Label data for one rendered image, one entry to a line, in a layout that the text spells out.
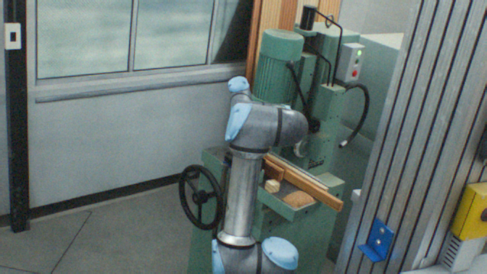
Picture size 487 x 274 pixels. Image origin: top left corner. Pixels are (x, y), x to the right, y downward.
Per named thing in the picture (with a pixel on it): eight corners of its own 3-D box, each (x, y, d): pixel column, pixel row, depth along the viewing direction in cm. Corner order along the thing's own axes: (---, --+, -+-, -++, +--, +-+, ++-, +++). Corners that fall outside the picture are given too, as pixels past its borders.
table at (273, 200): (183, 164, 242) (185, 152, 240) (232, 151, 262) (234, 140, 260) (276, 230, 204) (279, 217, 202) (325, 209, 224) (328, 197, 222)
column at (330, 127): (267, 162, 266) (293, 22, 237) (296, 154, 280) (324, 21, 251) (298, 183, 252) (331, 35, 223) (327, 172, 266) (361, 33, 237)
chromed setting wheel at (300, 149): (289, 158, 238) (294, 133, 233) (307, 153, 246) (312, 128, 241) (294, 161, 236) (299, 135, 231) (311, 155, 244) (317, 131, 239)
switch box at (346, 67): (334, 77, 237) (342, 43, 230) (347, 75, 243) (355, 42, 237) (345, 82, 233) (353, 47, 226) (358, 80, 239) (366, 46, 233)
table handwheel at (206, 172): (217, 242, 216) (175, 217, 236) (251, 228, 230) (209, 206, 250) (218, 177, 208) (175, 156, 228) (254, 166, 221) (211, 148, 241)
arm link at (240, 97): (263, 114, 186) (261, 94, 193) (231, 111, 184) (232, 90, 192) (259, 130, 191) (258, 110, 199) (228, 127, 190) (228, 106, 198)
